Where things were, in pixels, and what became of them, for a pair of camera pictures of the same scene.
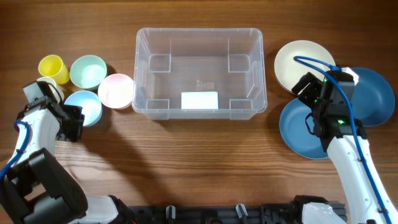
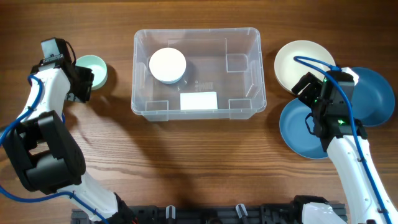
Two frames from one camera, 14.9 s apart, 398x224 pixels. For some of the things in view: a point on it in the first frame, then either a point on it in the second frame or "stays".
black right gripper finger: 308,88 stays
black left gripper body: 73,124 → 83,86
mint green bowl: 87,71 stays
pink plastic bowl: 116,91 → 167,64
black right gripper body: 318,107 stays
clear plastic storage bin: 199,73 stays
